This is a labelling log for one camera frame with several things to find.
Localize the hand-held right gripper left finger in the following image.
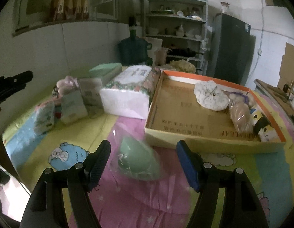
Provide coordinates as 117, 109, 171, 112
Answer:
20, 140, 111, 228

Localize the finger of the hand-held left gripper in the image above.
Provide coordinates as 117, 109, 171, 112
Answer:
0, 71, 34, 106

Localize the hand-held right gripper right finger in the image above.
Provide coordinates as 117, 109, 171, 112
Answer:
177, 140, 269, 228

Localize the bagged green sponge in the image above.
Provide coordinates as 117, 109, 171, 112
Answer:
109, 129, 166, 182

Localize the leopard print scrunchie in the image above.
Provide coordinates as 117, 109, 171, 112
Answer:
51, 86, 62, 100

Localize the shallow orange-rimmed cardboard box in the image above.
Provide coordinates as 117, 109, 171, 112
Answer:
144, 69, 287, 155

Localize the plush doll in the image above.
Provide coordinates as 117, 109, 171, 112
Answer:
56, 75, 78, 95

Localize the bagged bunny plush purple dress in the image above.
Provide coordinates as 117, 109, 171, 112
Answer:
228, 91, 257, 133

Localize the white round plush toy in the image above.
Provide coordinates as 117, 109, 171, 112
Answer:
194, 81, 229, 112

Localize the yellow cartoon plush toy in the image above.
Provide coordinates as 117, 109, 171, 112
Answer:
249, 108, 280, 143

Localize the pink print tissue pack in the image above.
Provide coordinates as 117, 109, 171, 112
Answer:
33, 100, 56, 135

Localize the pale green tissue pack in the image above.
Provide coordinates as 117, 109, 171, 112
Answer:
61, 92, 88, 124

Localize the large floral tissue pack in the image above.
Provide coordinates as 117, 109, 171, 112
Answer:
99, 65, 160, 120

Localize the orange drink bottle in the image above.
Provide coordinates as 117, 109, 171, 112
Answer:
72, 0, 81, 20
64, 0, 73, 21
50, 0, 65, 22
80, 0, 89, 20

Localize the mint green box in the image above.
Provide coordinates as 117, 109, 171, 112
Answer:
78, 63, 122, 119

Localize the kitchen counter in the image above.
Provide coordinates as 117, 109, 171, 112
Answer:
254, 78, 294, 124

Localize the clear measuring jug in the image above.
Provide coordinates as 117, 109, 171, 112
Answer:
155, 47, 170, 66

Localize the black wok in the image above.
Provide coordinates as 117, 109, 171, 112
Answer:
169, 48, 203, 57

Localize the wooden cutting board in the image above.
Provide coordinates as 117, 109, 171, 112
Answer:
257, 79, 288, 100

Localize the sliding glass window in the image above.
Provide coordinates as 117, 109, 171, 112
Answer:
11, 0, 147, 37

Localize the blue water jug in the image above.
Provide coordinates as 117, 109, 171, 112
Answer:
118, 30, 152, 66

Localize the dark grey fridge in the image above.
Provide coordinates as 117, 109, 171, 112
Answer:
206, 13, 252, 85

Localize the row of condiment bottles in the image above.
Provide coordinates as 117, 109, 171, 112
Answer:
282, 81, 294, 100

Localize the black water pump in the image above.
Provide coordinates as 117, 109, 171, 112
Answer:
128, 17, 137, 38

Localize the row of white bowls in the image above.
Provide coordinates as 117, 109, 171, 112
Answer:
147, 25, 202, 40

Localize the flattened cardboard sheet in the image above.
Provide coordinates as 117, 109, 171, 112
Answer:
276, 42, 294, 93

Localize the white metal shelf rack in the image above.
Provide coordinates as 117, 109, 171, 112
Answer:
145, 0, 209, 76

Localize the row of jars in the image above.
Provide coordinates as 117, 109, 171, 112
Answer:
152, 5, 202, 19

